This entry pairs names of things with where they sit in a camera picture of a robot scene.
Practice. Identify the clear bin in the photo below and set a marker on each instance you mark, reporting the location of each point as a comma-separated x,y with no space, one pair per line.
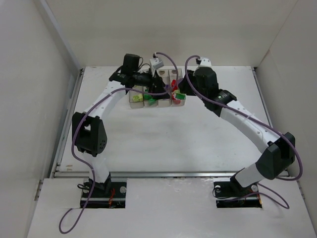
135,105
146,104
173,75
165,102

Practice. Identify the red arch lego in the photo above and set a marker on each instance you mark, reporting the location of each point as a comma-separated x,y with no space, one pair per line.
175,102

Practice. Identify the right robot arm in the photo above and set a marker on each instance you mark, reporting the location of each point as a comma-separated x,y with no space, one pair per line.
276,150

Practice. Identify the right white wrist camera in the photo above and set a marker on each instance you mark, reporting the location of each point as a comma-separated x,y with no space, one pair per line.
203,62

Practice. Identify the lime square lego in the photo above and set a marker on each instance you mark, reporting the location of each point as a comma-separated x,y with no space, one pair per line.
135,98

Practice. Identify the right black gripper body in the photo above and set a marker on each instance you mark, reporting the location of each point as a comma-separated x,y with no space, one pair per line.
189,81

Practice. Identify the lime slope lego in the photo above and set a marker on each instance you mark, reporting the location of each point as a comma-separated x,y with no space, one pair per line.
140,97

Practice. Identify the green small square lego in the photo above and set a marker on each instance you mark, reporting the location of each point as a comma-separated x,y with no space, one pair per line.
147,97

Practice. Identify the red large lego brick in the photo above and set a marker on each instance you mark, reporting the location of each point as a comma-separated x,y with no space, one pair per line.
174,84

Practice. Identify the yellow-green slope lego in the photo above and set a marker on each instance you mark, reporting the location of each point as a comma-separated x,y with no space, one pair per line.
179,96

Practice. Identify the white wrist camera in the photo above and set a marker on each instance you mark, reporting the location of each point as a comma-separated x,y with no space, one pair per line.
155,64
203,62

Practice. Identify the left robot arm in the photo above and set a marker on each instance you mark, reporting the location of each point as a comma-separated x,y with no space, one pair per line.
89,137

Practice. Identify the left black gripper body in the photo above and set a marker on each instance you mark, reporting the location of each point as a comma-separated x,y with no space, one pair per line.
155,81

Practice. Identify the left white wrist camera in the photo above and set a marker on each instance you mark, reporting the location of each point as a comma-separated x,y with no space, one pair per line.
155,64

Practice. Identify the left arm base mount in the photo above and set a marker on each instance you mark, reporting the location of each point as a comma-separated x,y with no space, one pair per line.
113,198

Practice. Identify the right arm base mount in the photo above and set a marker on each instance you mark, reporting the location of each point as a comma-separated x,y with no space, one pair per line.
229,196

